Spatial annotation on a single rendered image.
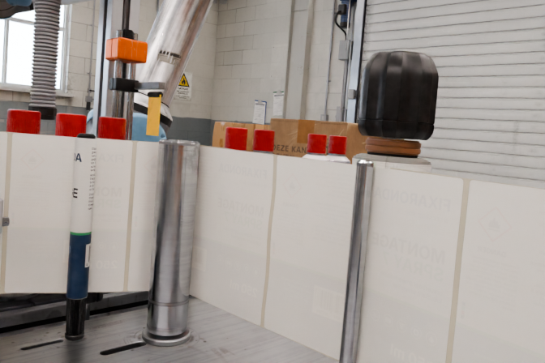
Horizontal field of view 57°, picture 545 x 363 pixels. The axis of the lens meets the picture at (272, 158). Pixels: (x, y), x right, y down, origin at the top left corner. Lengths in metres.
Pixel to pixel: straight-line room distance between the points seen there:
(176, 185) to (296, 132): 0.86
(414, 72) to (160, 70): 0.54
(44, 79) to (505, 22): 4.70
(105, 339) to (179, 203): 0.14
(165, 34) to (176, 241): 0.57
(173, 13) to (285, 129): 0.49
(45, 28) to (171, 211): 0.35
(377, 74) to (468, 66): 4.66
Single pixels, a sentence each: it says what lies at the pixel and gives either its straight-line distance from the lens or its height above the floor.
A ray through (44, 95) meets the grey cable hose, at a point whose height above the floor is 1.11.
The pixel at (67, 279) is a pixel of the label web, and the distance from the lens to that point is 0.50.
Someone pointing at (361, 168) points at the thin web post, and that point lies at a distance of 0.35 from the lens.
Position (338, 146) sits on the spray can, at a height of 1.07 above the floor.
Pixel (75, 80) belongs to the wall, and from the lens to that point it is 6.58.
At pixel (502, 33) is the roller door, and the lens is 5.13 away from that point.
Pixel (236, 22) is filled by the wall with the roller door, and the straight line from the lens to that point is 7.51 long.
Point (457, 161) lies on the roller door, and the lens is 5.13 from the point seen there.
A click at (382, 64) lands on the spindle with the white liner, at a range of 0.55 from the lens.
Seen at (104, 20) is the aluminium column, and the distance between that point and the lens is 0.83.
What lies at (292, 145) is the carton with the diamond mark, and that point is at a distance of 1.31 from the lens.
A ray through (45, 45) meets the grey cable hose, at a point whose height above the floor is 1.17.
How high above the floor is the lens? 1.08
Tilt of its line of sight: 3 degrees down
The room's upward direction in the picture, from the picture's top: 5 degrees clockwise
